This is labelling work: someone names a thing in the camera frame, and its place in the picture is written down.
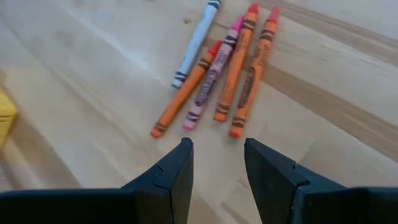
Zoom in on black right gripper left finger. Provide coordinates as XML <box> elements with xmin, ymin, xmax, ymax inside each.
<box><xmin>0</xmin><ymin>137</ymin><xmax>195</xmax><ymax>224</ymax></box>

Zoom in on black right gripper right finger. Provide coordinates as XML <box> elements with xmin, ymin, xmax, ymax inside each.
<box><xmin>244</xmin><ymin>138</ymin><xmax>398</xmax><ymax>224</ymax></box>

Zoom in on pink crayon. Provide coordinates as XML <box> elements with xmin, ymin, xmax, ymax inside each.
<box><xmin>182</xmin><ymin>15</ymin><xmax>245</xmax><ymax>131</ymax></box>

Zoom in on yellow slotted plastic basket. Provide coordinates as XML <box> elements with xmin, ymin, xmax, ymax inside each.
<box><xmin>0</xmin><ymin>86</ymin><xmax>19</xmax><ymax>149</ymax></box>

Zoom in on white crayon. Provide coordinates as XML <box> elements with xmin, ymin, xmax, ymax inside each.
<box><xmin>171</xmin><ymin>0</ymin><xmax>222</xmax><ymax>90</ymax></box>

